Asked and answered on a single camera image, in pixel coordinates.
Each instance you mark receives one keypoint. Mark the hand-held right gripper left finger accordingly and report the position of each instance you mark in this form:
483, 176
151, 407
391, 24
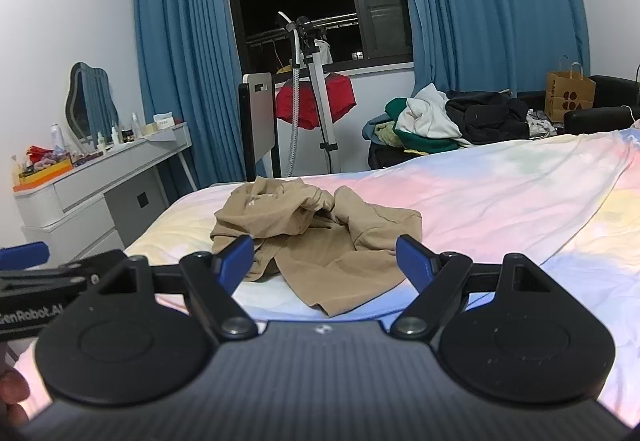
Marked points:
236, 258

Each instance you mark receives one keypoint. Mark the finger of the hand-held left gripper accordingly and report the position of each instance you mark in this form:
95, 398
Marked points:
60, 273
25, 254

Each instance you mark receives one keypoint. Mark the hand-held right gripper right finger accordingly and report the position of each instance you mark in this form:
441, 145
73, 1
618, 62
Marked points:
414, 263

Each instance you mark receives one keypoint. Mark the tan shirt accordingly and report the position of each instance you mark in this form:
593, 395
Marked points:
325, 246

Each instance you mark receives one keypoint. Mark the person's left hand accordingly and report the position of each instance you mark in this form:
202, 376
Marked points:
12, 386

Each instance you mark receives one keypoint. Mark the orange tray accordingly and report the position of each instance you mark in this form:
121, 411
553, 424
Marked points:
45, 171

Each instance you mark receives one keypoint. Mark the grey white dressing table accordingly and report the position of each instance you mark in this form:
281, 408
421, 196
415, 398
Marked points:
85, 186

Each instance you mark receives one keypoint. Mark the pastel tie-dye bed sheet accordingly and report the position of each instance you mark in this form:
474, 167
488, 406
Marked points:
490, 201

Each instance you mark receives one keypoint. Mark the green garment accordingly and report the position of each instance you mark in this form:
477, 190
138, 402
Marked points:
417, 143

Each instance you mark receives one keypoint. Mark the white spray can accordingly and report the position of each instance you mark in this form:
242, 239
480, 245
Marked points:
56, 138

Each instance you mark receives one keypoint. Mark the white tissue box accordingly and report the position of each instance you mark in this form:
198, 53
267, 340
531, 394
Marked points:
164, 121

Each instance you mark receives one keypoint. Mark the black garment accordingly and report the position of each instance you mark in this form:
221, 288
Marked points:
492, 118

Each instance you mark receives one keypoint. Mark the clear bottle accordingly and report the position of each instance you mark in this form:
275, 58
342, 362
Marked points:
135, 125

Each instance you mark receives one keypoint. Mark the wavy-framed mirror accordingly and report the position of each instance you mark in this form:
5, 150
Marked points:
92, 101

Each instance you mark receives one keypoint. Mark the garment steamer stand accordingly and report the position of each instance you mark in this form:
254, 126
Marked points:
322, 111

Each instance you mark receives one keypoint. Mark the red garment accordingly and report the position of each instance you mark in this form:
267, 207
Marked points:
335, 96

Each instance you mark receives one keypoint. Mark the brown paper bag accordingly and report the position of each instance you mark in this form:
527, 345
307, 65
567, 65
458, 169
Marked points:
570, 93

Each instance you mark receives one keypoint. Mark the black sofa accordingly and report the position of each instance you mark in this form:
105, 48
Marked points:
610, 103

